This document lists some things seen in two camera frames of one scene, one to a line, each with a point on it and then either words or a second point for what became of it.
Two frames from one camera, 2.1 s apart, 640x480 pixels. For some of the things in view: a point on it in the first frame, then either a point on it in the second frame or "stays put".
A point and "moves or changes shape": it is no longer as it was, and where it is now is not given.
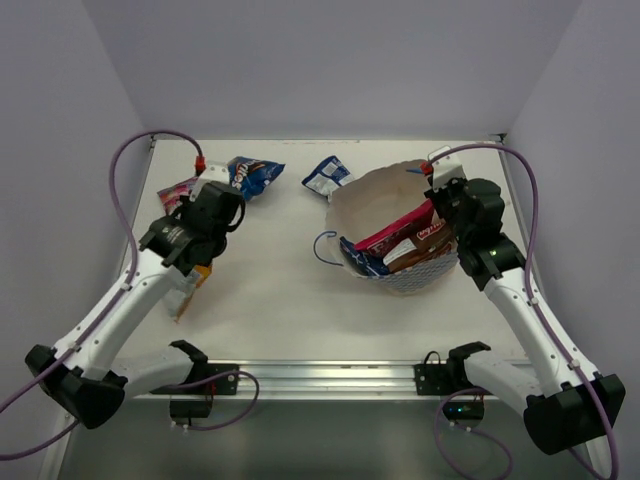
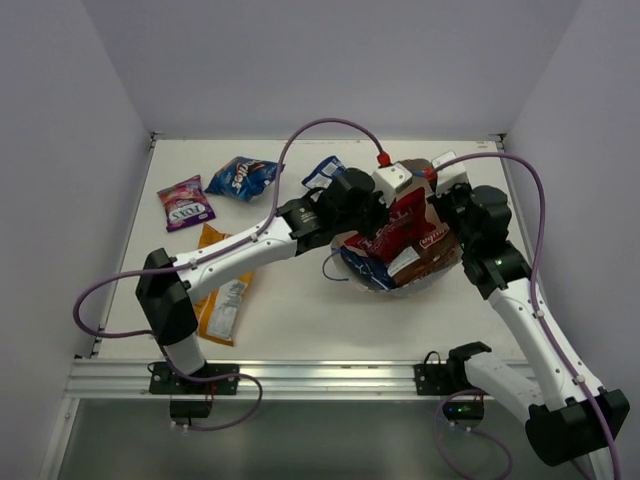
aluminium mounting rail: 334,381 stays put
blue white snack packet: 328,175 stays put
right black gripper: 439,193 stays put
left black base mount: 193,397 stays put
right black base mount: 449,380 stays put
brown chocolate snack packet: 432,238 to 434,254
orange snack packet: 179,296 moves or changes shape
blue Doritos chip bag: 250,177 stays put
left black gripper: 195,201 to 378,211
